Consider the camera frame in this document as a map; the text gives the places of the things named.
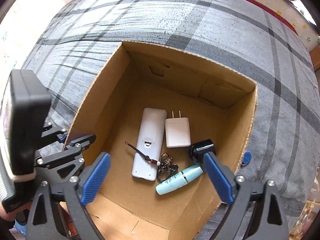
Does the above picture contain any brass keyring with lanyard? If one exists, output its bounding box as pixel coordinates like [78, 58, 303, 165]
[125, 141, 179, 183]

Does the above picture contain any brown cardboard box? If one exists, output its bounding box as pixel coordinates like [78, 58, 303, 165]
[68, 41, 258, 239]

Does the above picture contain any black glossy cylinder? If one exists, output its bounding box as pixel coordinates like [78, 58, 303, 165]
[188, 139, 216, 163]

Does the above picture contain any white remote control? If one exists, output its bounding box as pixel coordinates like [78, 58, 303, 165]
[132, 108, 167, 181]

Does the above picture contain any large white wall charger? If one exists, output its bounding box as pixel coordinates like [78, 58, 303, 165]
[165, 112, 191, 148]

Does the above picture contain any grey plaid bed sheet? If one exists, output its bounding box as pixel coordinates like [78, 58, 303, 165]
[0, 0, 320, 240]

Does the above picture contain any teal cosmetic tube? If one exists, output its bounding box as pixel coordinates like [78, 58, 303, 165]
[156, 165, 203, 195]

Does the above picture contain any wooden shelf with items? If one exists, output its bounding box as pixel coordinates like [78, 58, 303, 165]
[289, 200, 319, 239]

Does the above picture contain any blue round key fob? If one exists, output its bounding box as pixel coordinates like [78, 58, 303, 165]
[241, 151, 252, 166]

